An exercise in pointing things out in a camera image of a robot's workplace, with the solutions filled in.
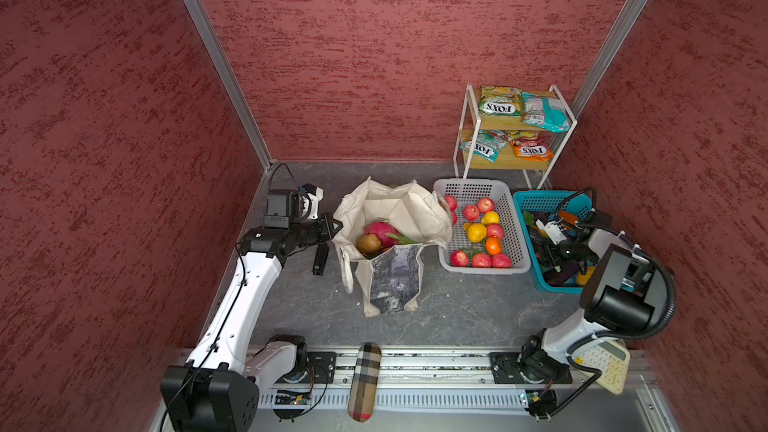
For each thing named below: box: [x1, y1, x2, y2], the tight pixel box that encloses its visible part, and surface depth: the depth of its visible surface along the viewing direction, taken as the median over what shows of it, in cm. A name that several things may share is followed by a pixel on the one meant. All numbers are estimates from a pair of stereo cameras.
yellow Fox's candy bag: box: [478, 86, 524, 117], surface depth 91 cm
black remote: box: [312, 242, 330, 276], surface depth 94 cm
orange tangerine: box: [486, 237, 503, 255], surface depth 94 cm
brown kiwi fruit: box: [356, 233, 381, 255], surface depth 88 cm
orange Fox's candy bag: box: [510, 140, 554, 162], surface depth 103 cm
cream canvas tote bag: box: [332, 177, 453, 317], surface depth 82 cm
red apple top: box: [477, 197, 495, 213], surface depth 105 cm
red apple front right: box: [491, 254, 512, 268], surface depth 89 cm
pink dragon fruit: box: [364, 221, 421, 248], surface depth 93 cm
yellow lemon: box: [467, 223, 487, 243], surface depth 97 cm
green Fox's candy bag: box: [460, 130, 509, 163], surface depth 104 cm
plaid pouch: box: [348, 342, 382, 423], surface depth 71 cm
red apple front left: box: [450, 250, 469, 267], surface depth 91 cm
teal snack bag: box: [522, 91, 570, 133], surface depth 87 cm
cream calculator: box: [571, 338, 631, 395], surface depth 75 cm
